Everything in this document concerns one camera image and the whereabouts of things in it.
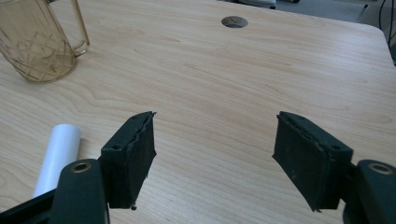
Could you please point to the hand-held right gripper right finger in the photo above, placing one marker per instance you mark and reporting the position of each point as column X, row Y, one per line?
column 306, row 161

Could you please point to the amber transparent cup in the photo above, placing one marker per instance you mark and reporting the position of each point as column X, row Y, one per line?
column 34, row 46

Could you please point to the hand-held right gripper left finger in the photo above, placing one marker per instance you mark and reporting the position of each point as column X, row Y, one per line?
column 130, row 168

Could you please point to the grey white toothbrush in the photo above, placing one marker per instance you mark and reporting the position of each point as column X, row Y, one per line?
column 59, row 155

